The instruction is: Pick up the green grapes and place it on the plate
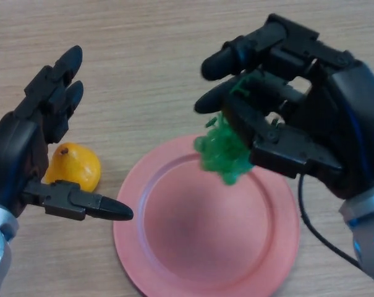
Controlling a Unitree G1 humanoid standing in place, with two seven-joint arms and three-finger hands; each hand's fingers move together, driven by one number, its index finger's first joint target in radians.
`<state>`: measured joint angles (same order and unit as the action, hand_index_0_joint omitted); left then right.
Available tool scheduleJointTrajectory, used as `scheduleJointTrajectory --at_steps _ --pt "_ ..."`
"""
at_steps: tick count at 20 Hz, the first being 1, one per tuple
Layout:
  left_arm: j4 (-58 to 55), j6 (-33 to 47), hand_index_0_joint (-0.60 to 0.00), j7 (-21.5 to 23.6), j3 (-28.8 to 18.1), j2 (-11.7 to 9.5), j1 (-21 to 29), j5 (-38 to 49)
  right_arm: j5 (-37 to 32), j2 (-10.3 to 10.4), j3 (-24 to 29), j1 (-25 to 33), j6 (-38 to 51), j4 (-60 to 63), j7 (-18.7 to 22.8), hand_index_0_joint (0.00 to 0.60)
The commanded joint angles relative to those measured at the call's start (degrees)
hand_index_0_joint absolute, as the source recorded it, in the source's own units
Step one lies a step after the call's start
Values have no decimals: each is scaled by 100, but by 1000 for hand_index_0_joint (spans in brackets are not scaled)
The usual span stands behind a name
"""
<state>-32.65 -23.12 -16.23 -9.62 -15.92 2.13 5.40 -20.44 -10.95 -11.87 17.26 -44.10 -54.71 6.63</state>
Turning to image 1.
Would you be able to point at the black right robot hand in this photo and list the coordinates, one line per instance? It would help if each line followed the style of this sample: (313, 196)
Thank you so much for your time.
(344, 123)

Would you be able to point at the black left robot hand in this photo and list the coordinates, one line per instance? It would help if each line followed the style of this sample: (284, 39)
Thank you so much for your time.
(10, 151)

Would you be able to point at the green grape bunch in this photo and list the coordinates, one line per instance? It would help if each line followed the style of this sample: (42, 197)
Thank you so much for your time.
(223, 154)

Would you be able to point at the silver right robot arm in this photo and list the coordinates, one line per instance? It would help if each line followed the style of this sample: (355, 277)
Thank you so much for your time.
(369, 229)

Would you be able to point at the pink round plate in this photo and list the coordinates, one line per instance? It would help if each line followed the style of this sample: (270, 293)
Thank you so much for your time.
(205, 235)

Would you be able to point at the yellow pear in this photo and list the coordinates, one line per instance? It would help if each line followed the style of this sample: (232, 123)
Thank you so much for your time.
(75, 167)

